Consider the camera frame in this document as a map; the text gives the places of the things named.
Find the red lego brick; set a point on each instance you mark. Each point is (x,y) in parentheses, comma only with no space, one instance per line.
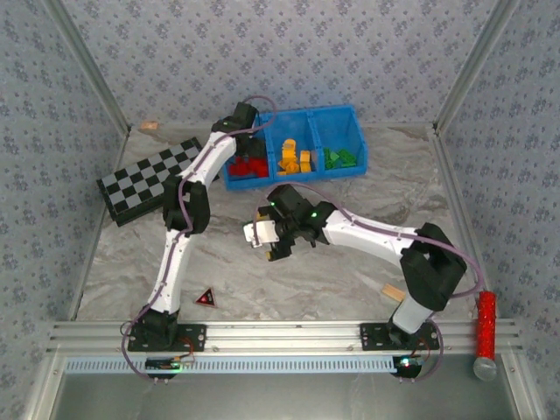
(249,172)
(261,164)
(262,174)
(237,168)

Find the orange arched lego brick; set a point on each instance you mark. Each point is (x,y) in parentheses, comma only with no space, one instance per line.
(289,146)

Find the long green lego brick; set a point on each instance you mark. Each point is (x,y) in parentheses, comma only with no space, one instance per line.
(347,154)
(347,164)

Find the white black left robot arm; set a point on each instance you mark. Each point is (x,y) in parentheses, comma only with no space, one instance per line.
(168,280)

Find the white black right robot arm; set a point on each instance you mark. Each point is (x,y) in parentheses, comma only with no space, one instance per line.
(372,236)

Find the blue three-compartment plastic bin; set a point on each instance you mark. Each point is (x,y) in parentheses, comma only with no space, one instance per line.
(337,131)

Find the red black triangle piece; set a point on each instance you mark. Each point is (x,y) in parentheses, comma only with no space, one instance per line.
(205,298)

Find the small wooden block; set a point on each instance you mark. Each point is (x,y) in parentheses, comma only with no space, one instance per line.
(149,125)

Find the light wooden block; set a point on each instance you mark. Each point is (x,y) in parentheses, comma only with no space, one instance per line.
(393,291)

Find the black grey checkerboard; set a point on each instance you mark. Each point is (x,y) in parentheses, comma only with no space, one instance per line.
(131,184)

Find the red glitter cylinder grey cap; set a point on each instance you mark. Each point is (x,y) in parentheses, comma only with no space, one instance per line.
(485,332)

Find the aluminium mounting rail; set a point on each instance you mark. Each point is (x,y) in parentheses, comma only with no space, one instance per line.
(284,337)

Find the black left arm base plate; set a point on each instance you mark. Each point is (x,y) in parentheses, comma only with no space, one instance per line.
(194,339)

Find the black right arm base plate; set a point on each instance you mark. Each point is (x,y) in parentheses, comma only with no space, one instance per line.
(372,337)

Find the aluminium table side rail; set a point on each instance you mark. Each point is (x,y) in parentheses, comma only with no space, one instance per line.
(86,271)
(455,184)

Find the aluminium frame post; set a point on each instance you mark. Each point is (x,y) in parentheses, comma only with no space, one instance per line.
(522,389)
(89,65)
(41,389)
(472,65)

